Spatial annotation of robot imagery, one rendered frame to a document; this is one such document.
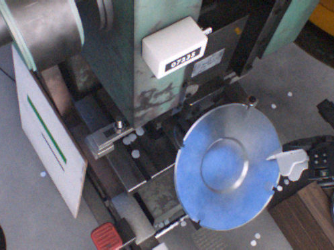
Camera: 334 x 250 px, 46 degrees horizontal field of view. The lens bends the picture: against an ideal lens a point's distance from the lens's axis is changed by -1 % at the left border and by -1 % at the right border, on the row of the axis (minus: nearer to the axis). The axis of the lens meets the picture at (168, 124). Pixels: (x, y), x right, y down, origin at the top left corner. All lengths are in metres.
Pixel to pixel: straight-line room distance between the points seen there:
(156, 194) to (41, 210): 0.79
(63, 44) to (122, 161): 0.63
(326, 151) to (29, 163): 1.39
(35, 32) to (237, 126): 0.57
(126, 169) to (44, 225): 0.79
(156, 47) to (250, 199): 0.47
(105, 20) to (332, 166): 0.46
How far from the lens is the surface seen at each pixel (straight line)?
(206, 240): 1.60
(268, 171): 0.84
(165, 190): 1.11
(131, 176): 1.06
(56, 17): 0.46
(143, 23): 0.46
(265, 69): 2.12
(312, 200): 1.54
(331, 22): 0.99
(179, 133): 1.02
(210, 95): 0.87
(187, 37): 0.48
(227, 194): 0.89
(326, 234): 1.54
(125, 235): 1.03
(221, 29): 0.71
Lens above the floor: 1.73
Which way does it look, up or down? 67 degrees down
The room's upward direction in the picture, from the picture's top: 12 degrees clockwise
